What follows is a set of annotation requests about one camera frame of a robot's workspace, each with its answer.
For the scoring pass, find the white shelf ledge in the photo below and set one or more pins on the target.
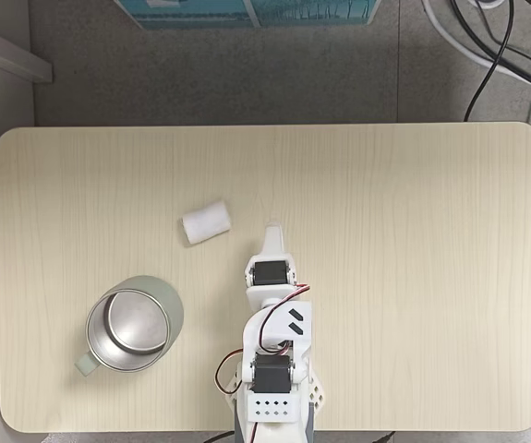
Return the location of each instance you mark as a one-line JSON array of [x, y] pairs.
[[11, 53]]

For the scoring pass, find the green mug steel inside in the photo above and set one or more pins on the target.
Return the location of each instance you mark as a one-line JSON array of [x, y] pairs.
[[129, 330]]

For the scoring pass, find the blue printed panel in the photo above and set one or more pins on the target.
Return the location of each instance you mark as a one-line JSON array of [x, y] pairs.
[[246, 13]]

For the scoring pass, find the white round object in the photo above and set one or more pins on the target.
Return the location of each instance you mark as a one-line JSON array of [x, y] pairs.
[[487, 3]]

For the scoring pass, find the white gauze dressing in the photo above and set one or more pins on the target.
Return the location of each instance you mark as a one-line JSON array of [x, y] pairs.
[[206, 221]]

